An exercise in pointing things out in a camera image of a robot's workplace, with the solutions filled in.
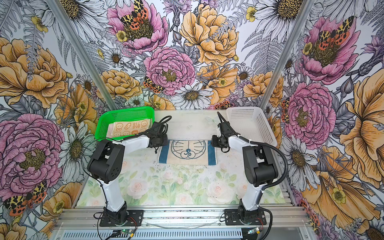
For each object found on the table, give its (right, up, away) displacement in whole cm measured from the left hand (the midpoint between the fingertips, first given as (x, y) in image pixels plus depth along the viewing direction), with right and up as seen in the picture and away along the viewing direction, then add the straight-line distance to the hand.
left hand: (164, 144), depth 100 cm
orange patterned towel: (-28, +10, +7) cm, 30 cm away
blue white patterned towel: (+16, -5, -3) cm, 17 cm away
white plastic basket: (+62, +14, +13) cm, 65 cm away
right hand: (+32, -1, -3) cm, 32 cm away
